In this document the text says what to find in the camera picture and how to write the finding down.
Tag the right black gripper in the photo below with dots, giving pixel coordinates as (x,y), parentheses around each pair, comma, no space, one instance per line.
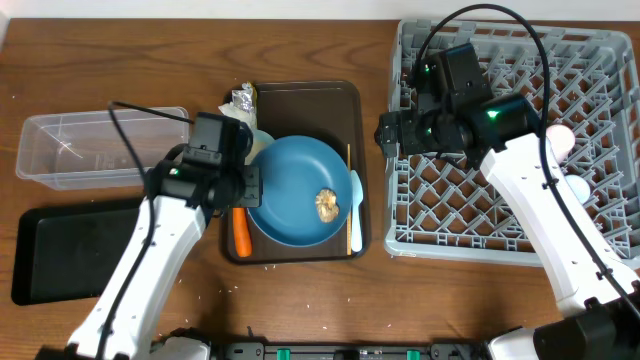
(407,121)

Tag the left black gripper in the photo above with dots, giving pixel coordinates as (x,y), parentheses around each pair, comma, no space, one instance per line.
(252,186)

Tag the dark blue plate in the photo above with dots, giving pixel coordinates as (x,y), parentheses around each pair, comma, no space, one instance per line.
(294,169)

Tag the light blue rice bowl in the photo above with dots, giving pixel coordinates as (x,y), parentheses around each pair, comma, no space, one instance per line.
(261,140)

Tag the pink cup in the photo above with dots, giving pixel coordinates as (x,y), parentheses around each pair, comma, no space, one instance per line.
(562,141)

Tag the light blue cup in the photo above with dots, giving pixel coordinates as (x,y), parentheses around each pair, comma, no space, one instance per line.
(580,187)

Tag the white paper napkin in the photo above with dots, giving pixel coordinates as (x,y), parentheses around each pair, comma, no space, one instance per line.
(246,116)

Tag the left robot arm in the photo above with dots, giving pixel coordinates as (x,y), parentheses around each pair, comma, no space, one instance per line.
(193,183)

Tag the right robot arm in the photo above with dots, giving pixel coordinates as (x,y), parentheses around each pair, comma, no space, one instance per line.
(505,139)

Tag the grey dishwasher rack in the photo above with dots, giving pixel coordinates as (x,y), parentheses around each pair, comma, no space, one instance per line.
(588,81)

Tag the orange carrot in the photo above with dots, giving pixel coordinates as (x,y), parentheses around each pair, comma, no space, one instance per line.
(241,233)

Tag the dark brown serving tray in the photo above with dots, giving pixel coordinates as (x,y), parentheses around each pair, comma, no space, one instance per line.
(329,111)

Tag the wooden chopstick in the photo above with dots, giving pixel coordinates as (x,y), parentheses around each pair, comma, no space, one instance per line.
(349,217)

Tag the light blue plastic spoon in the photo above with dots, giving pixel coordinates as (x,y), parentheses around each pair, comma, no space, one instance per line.
(358,197)

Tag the brown food scrap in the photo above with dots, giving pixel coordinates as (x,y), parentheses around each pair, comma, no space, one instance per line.
(326,205)

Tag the clear plastic bin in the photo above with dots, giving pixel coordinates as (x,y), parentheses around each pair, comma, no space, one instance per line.
(83,150)

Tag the black plastic bin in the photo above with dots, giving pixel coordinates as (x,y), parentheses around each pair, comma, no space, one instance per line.
(69,252)

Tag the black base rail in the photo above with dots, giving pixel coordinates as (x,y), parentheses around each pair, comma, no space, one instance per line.
(436,351)

